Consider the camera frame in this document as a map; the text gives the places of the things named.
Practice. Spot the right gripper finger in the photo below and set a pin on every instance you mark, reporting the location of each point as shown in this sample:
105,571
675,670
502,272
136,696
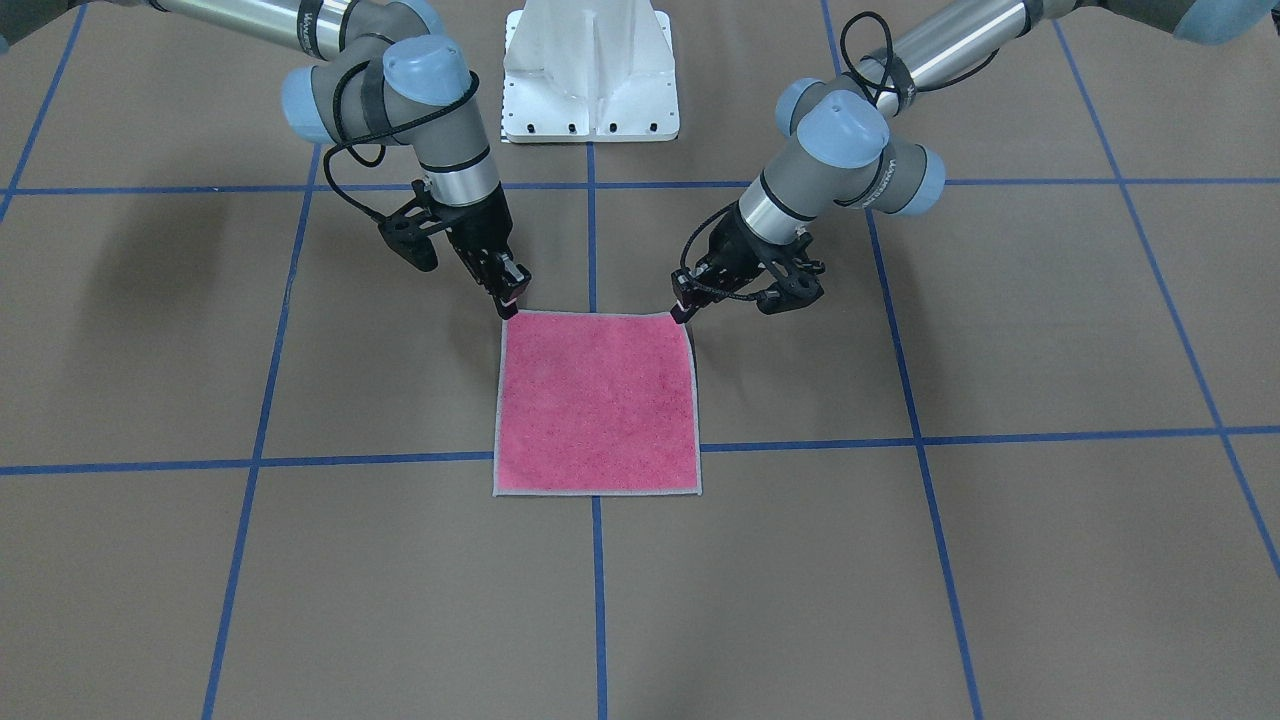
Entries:
514,278
506,307

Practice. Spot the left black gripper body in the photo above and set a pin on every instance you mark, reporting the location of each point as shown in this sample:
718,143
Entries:
741,246

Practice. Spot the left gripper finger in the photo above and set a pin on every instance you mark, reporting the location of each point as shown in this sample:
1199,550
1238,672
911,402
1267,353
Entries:
683,285
681,313

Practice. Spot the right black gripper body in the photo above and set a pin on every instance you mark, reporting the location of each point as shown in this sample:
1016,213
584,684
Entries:
479,237

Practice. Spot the pink towel with grey trim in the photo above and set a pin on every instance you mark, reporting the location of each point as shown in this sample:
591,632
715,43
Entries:
596,404

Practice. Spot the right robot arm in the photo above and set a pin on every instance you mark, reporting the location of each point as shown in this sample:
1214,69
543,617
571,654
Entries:
389,75

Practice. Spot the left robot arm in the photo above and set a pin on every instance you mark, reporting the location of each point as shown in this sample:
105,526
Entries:
839,153

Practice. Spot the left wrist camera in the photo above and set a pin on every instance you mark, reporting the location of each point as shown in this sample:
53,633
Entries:
792,289

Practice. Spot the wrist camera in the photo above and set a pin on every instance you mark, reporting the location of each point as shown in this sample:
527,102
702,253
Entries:
409,233
792,289

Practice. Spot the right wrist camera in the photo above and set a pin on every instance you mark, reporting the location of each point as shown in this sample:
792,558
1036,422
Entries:
409,233

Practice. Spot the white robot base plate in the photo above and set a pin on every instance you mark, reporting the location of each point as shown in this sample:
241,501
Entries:
589,72

